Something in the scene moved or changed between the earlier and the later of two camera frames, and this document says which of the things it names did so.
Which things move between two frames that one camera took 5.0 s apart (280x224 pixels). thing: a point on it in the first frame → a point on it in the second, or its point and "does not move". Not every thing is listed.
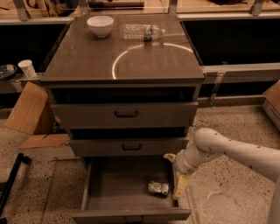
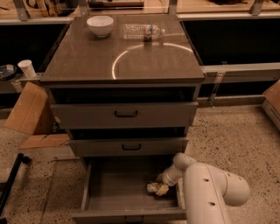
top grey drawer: (128, 114) does not move
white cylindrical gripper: (178, 165) → (168, 178)
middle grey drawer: (129, 147) does not move
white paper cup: (26, 65) does not move
